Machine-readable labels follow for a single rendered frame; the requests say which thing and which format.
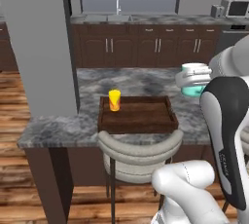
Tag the silver tap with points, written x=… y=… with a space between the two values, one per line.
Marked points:
x=118 y=5

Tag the grey toaster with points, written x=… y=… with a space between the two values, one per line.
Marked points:
x=216 y=11

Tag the dark wooden tray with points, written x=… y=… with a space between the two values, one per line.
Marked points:
x=139 y=115

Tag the steel sink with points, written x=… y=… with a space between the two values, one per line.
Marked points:
x=107 y=18

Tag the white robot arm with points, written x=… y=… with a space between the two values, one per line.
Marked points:
x=223 y=127

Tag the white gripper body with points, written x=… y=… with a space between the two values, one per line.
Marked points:
x=194 y=77

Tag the dark wood cupboard run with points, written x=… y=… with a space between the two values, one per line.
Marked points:
x=146 y=46

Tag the grey upholstered chair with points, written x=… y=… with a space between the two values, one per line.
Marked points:
x=139 y=156

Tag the teal mug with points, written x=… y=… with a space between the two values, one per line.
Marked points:
x=193 y=91

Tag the steel dishwasher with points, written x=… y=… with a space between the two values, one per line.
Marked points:
x=230 y=38

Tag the yellow orange cup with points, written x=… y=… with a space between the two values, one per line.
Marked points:
x=114 y=100

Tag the dark wood side cupboard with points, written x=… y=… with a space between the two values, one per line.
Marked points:
x=6 y=49

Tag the white microwave oven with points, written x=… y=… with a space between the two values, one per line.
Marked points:
x=235 y=7

